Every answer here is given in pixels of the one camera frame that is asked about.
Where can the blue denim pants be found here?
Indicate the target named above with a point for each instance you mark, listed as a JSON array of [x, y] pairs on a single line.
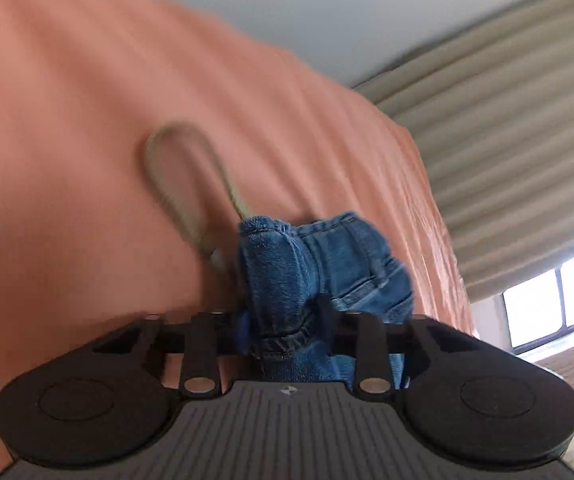
[[287, 280]]

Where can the black framed window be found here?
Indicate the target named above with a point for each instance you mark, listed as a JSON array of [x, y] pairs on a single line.
[[557, 300]]

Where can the orange bed sheet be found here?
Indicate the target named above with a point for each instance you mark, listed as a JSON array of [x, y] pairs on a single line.
[[67, 135]]

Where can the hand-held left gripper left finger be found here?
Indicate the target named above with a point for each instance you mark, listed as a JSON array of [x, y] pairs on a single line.
[[241, 331]]

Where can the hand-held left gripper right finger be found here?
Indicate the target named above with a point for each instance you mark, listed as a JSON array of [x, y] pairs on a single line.
[[324, 312]]

